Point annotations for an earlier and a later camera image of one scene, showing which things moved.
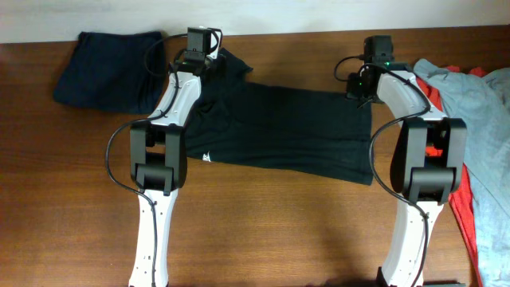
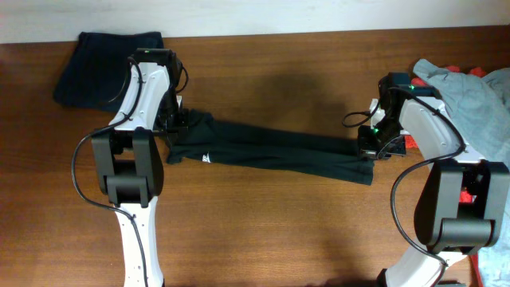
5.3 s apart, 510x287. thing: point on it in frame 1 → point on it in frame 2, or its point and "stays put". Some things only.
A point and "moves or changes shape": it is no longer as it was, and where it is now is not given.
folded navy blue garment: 115,72 stays put
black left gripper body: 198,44 → 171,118
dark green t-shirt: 239,119 moves or changes shape
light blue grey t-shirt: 481,99 stays put
